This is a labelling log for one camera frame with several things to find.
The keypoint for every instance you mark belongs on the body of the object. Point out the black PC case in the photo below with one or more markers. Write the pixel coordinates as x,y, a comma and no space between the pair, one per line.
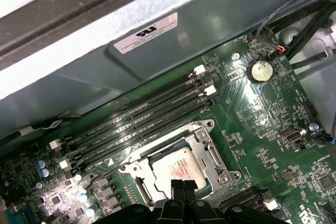
131,72

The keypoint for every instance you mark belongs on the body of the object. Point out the internal USB port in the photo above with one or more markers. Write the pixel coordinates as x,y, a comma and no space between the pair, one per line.
292,137

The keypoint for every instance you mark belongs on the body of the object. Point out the black RAM slot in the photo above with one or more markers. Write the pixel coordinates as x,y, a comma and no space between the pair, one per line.
136,116
236,195
147,136
131,107
141,127
252,198

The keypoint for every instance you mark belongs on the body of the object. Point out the CPU socket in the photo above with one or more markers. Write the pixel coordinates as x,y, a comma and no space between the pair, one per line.
131,169

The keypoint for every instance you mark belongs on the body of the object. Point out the silver CPU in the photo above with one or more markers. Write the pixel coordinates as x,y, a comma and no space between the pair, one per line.
181,166

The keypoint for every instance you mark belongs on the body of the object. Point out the white case label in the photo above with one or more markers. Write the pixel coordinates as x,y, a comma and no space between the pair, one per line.
147,32

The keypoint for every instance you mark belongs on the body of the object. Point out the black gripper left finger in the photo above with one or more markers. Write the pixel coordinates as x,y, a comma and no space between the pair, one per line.
170,208

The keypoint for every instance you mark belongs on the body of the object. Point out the coin battery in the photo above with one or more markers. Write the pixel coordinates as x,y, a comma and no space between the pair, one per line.
261,71

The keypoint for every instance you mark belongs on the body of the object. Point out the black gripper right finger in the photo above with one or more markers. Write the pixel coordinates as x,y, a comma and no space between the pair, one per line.
202,211

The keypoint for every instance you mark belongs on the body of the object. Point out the green motherboard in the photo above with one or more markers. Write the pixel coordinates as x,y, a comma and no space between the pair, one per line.
262,108

